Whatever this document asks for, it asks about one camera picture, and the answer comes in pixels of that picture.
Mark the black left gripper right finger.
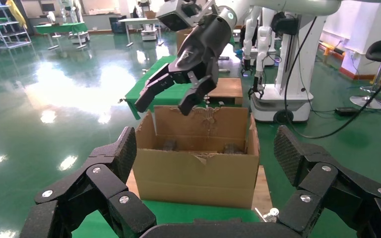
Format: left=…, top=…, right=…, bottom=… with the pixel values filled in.
left=272, top=124, right=381, bottom=238

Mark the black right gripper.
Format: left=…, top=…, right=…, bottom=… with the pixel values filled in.
left=133, top=8, right=237, bottom=116

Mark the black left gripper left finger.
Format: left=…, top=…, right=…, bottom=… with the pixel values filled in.
left=19, top=126, right=158, bottom=238

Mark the tall brown cardboard box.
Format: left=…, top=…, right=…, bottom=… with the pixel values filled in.
left=176, top=28, right=194, bottom=51

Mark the large open cardboard carton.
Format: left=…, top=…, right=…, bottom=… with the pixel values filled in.
left=131, top=105, right=261, bottom=210

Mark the green tablecloth with hanging corner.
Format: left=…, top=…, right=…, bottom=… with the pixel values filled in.
left=124, top=55, right=244, bottom=121

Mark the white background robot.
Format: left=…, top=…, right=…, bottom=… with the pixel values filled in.
left=59, top=0, right=91, bottom=45
left=139, top=0, right=161, bottom=42

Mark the black power adapter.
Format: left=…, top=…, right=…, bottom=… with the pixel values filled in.
left=334, top=107, right=359, bottom=117

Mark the green tablecloth with yellow marks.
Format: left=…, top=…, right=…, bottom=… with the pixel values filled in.
left=70, top=199, right=265, bottom=238

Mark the white table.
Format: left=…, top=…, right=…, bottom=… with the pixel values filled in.
left=118, top=17, right=165, bottom=47

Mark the black bin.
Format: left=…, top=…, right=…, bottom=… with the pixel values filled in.
left=109, top=15, right=127, bottom=34

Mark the white wheeled robot body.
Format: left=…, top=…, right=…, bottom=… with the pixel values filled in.
left=250, top=0, right=327, bottom=124

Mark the small green covered table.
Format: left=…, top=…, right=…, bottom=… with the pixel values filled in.
left=34, top=22, right=89, bottom=51

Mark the dark monitor screen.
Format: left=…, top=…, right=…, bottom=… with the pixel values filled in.
left=40, top=3, right=57, bottom=14

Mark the yellow cloth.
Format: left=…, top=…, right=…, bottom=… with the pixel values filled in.
left=5, top=0, right=24, bottom=30

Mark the long black dangling cable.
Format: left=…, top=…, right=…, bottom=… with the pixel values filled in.
left=284, top=16, right=381, bottom=140

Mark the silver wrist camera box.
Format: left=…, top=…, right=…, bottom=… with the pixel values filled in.
left=156, top=0, right=196, bottom=33

